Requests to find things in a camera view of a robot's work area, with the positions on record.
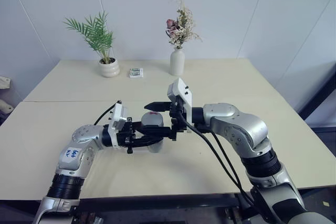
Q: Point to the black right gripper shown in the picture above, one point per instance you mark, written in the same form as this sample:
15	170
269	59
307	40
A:
177	121

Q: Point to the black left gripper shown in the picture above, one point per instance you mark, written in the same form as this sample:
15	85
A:
128	136

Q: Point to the grey jar lid red mark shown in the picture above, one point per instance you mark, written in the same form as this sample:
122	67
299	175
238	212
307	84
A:
152	119

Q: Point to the grey jar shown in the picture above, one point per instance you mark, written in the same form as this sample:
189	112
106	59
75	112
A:
155	148

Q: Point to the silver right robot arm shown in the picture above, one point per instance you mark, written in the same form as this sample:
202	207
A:
236	124

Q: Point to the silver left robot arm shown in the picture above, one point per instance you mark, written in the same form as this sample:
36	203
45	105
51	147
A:
84	134

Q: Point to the small white printed box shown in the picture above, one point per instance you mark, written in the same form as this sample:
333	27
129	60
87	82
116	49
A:
136	73

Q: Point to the white ceramic vase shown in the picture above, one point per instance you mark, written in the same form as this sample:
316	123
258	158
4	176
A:
177	62

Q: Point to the white ribbed plant pot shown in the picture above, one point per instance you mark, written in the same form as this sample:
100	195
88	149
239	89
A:
109	69

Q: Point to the white handwritten sticker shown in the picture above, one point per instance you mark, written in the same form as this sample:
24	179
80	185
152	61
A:
73	155

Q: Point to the dried flower bouquet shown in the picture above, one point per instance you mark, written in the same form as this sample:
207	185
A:
181	28

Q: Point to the green palm plant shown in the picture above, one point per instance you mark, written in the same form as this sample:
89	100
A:
98	33

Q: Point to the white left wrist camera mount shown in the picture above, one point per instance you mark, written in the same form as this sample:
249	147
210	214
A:
116	120

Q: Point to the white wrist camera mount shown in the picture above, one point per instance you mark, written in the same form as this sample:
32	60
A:
181	87
116	120

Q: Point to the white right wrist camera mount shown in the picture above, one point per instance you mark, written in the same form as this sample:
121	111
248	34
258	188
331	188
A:
181	87

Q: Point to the dark metal table frame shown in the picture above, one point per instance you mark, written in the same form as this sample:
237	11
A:
157	203

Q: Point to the black furniture frame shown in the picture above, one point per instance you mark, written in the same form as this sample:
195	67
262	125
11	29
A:
321	95

